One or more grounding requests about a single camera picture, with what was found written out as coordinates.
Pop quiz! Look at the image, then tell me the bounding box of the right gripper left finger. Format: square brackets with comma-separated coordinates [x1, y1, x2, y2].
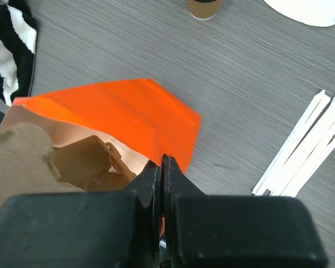
[0, 162, 161, 267]

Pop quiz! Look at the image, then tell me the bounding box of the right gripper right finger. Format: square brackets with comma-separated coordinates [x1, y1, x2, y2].
[161, 155, 328, 267]

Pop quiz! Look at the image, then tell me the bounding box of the brown paper coffee cup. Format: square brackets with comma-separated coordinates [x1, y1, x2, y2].
[187, 0, 223, 21]

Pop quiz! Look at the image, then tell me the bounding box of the white wrapped straws bundle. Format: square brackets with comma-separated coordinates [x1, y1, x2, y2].
[252, 90, 335, 197]

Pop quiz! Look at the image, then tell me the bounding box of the zebra print pillow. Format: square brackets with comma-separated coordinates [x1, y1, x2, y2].
[0, 1, 38, 106]

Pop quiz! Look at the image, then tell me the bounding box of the orange paper gift bag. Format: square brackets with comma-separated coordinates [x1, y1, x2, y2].
[0, 78, 202, 174]

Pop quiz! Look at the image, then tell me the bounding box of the white bucket hat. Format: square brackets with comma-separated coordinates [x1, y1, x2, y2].
[264, 0, 335, 27]

